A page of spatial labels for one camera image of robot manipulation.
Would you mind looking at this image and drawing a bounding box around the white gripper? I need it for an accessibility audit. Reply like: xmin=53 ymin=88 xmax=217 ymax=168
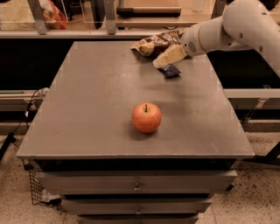
xmin=152 ymin=24 xmax=207 ymax=68

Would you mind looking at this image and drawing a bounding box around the dark blue rxbar wrapper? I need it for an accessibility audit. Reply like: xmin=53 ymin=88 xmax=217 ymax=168
xmin=159 ymin=64 xmax=180 ymax=78

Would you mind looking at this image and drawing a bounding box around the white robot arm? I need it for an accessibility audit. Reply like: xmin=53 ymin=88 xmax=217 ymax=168
xmin=153 ymin=0 xmax=280 ymax=77

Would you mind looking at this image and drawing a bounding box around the brown chip bag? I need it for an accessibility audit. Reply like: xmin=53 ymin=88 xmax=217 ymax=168
xmin=130 ymin=30 xmax=183 ymax=57

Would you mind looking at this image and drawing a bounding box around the orange snack bag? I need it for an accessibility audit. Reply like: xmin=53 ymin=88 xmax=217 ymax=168
xmin=39 ymin=0 xmax=67 ymax=29

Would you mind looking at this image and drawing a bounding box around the black flat box on shelf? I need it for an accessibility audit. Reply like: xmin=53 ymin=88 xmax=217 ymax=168
xmin=116 ymin=7 xmax=181 ymax=17

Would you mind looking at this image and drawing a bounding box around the red apple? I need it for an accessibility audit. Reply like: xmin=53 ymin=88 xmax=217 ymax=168
xmin=131 ymin=102 xmax=162 ymax=134

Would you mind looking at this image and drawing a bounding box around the grey drawer cabinet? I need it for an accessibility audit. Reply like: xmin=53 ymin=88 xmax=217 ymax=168
xmin=16 ymin=40 xmax=256 ymax=224

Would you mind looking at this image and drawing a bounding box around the top grey drawer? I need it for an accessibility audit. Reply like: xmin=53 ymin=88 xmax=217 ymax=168
xmin=36 ymin=171 xmax=237 ymax=195

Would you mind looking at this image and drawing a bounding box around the grey drawer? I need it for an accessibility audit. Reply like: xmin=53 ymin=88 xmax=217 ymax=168
xmin=78 ymin=214 xmax=198 ymax=224
xmin=36 ymin=171 xmax=237 ymax=195
xmin=62 ymin=198 xmax=212 ymax=215

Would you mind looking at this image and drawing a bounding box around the bottom grey drawer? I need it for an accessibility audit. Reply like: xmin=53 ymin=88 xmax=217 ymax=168
xmin=78 ymin=214 xmax=198 ymax=224

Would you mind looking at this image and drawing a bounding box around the middle grey drawer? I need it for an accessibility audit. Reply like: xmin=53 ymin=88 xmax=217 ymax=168
xmin=62 ymin=198 xmax=212 ymax=215

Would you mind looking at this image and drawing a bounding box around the grey metal shelf frame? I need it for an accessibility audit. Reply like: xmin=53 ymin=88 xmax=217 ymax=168
xmin=0 ymin=0 xmax=233 ymax=39

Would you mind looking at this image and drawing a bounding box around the black cable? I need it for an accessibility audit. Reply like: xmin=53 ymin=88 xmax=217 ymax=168
xmin=0 ymin=88 xmax=42 ymax=161

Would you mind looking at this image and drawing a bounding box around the wire mesh basket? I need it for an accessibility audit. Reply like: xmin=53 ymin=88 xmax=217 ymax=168
xmin=29 ymin=169 xmax=44 ymax=205

